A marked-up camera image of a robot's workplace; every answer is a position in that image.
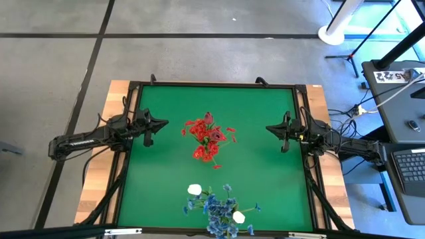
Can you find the black rig beam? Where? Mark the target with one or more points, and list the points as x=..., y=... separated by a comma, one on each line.
x=50, y=232

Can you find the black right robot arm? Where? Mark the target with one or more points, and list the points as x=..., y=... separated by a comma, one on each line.
x=352, y=146

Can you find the black keyboard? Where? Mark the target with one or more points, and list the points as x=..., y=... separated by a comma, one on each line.
x=411, y=169

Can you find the red artificial flower bunch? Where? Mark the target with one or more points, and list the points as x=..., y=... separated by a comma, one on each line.
x=201, y=127

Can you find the blue artificial flower bunch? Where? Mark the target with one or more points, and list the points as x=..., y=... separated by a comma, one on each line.
x=212, y=200
x=230, y=201

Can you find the dark grey desk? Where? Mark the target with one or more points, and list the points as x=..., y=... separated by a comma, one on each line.
x=411, y=209
x=391, y=126

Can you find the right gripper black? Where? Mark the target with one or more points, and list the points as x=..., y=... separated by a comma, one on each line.
x=299, y=131

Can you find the black frame clamp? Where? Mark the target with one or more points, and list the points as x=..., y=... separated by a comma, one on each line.
x=152, y=79
x=262, y=81

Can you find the thick black pole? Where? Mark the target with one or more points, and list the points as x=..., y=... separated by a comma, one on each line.
x=398, y=48

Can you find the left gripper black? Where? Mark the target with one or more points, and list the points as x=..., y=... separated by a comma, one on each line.
x=136, y=126

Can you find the silver metal bracket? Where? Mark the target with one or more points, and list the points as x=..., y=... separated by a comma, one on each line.
x=123, y=231
x=307, y=235

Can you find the black tripod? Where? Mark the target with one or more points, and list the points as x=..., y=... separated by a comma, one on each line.
x=350, y=55

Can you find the white round-base pole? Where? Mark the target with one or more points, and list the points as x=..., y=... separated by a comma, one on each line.
x=332, y=34

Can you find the white paper label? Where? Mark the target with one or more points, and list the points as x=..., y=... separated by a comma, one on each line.
x=388, y=76

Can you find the white artificial tulip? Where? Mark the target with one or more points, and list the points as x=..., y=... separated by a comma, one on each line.
x=239, y=217
x=194, y=189

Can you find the white power plug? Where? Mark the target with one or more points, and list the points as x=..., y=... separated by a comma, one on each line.
x=360, y=109

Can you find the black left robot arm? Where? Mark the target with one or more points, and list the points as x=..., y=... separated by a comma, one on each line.
x=83, y=142

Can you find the green table mat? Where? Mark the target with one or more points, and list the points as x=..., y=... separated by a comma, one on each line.
x=265, y=182

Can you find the black key fob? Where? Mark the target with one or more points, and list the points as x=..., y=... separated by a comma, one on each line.
x=414, y=125

